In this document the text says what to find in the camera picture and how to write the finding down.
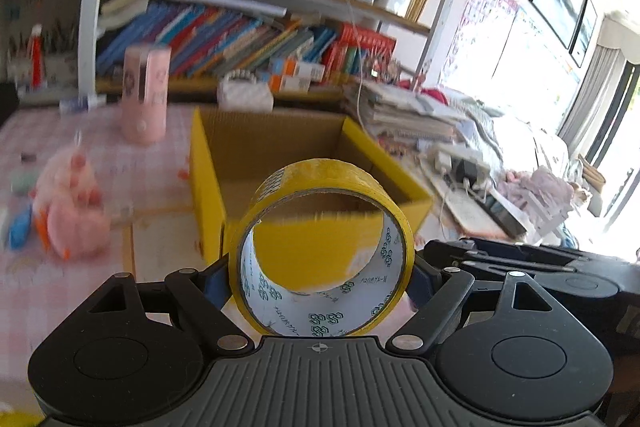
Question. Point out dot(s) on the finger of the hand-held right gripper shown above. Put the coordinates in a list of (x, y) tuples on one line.
[(500, 254)]

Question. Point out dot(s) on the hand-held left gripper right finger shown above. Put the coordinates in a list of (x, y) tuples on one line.
[(420, 282)]

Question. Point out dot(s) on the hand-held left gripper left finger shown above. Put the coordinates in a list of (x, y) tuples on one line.
[(216, 279)]

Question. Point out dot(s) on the yellow tape roll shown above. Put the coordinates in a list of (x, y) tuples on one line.
[(320, 177)]

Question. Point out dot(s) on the yellow cardboard box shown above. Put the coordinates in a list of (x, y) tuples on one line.
[(280, 142)]

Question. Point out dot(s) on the blue plastic bag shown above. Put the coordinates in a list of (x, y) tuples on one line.
[(20, 229)]

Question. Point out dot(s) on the black flat device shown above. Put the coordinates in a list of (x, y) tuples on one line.
[(502, 214)]

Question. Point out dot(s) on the pale pink cloth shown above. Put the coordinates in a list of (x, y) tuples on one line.
[(542, 187)]

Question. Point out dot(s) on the white power adapter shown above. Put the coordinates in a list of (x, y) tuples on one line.
[(457, 167)]

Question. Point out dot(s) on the pink plush toy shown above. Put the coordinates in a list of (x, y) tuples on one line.
[(70, 202)]

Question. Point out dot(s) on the stack of papers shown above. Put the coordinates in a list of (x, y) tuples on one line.
[(405, 117)]

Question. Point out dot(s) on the red plush item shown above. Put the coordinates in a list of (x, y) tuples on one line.
[(432, 96)]

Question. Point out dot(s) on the white quilted purse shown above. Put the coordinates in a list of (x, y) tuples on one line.
[(245, 94)]

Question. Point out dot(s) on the pink cylindrical bottle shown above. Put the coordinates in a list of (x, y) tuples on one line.
[(146, 102)]

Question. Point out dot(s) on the grey curtain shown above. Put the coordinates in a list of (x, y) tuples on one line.
[(595, 77)]

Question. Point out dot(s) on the orange and white box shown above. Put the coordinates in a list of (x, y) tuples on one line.
[(291, 84), (300, 69)]

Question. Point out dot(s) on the pale green object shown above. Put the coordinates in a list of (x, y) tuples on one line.
[(24, 183)]

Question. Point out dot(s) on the row of leaning blue books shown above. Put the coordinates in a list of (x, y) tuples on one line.
[(210, 42)]

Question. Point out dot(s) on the red flat box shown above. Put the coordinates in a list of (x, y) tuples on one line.
[(367, 38)]

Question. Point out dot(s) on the black bag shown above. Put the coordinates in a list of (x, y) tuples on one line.
[(7, 104)]

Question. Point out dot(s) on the white flat folder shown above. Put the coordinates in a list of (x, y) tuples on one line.
[(225, 1)]

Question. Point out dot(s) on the red tassel ornament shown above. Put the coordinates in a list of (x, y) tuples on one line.
[(37, 57)]

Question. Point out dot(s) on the grey tilted book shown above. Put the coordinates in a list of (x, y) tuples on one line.
[(127, 4)]

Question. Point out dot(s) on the pink wall poster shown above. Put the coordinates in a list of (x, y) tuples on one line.
[(480, 27)]

